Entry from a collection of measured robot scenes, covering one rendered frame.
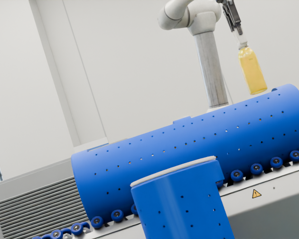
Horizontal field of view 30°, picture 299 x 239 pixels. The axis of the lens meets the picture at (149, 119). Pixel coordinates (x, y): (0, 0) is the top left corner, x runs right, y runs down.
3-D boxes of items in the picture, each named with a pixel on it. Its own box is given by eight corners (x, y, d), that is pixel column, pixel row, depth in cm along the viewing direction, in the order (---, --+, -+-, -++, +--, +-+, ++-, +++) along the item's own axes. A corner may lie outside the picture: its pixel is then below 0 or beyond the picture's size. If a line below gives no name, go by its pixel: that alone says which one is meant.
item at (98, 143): (78, 159, 401) (75, 149, 402) (110, 149, 402) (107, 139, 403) (75, 157, 389) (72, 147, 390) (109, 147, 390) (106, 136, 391)
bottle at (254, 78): (247, 96, 220) (232, 51, 223) (264, 91, 221) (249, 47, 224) (252, 91, 213) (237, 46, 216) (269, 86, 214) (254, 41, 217)
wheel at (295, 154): (287, 155, 206) (287, 151, 204) (299, 151, 206) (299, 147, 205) (293, 163, 202) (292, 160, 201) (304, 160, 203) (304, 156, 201)
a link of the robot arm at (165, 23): (160, -1, 270) (185, -5, 274) (149, 13, 287) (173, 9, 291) (167, 24, 268) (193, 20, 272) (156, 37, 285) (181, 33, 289)
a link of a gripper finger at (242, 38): (241, 25, 220) (241, 25, 219) (247, 42, 218) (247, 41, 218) (233, 28, 220) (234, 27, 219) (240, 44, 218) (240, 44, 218)
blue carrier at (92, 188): (97, 225, 225) (76, 157, 228) (304, 156, 228) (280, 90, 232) (89, 229, 197) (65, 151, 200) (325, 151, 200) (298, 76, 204)
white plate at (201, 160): (160, 170, 156) (162, 174, 155) (232, 149, 172) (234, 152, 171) (114, 190, 178) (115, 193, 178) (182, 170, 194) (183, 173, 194)
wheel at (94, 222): (90, 220, 203) (89, 217, 201) (102, 216, 203) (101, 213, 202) (92, 230, 199) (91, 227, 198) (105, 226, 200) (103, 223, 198)
